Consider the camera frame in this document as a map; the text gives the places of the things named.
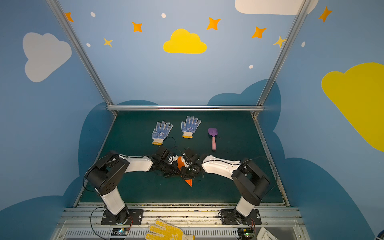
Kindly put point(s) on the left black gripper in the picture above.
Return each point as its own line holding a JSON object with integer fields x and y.
{"x": 171, "y": 165}

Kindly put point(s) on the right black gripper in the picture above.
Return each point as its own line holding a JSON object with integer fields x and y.
{"x": 192, "y": 166}

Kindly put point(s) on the orange square paper sheet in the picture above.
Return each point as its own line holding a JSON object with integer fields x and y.
{"x": 180, "y": 165}

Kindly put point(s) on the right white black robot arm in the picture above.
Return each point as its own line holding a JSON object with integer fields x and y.
{"x": 249, "y": 179}

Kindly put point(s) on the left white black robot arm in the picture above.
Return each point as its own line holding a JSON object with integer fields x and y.
{"x": 107, "y": 172}

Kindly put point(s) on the left blue dotted work glove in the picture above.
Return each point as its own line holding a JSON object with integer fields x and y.
{"x": 161, "y": 132}

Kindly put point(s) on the blue dotted work glove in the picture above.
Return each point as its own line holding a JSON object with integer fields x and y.
{"x": 161, "y": 132}
{"x": 189, "y": 126}

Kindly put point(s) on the purple pink spatula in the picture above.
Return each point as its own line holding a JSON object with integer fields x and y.
{"x": 213, "y": 132}

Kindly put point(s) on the right blue dotted work glove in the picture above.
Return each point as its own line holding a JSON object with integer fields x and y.
{"x": 189, "y": 126}

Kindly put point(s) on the yellow dotted work glove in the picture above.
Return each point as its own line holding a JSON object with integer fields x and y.
{"x": 162, "y": 230}

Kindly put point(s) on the left green circuit board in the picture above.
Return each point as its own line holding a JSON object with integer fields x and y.
{"x": 120, "y": 232}

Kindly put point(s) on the green circuit board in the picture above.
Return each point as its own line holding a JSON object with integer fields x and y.
{"x": 120, "y": 232}
{"x": 245, "y": 234}

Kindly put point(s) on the right green circuit board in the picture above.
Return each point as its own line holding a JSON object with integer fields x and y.
{"x": 245, "y": 234}

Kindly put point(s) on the white plastic object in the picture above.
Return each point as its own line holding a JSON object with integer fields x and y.
{"x": 264, "y": 234}

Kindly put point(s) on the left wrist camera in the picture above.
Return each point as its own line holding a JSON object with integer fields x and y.
{"x": 173, "y": 158}

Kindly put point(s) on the aluminium rear frame bar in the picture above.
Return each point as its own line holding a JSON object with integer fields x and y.
{"x": 184, "y": 108}

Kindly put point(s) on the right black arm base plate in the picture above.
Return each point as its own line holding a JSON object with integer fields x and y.
{"x": 232, "y": 217}

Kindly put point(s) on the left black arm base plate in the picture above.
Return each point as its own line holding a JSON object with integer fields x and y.
{"x": 135, "y": 216}

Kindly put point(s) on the left aluminium frame post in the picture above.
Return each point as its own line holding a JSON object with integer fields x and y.
{"x": 59, "y": 13}

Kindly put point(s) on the aluminium frame post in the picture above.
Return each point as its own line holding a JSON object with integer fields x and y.
{"x": 59, "y": 13}
{"x": 292, "y": 34}

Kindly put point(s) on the right aluminium frame post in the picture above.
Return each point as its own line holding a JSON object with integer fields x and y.
{"x": 292, "y": 34}

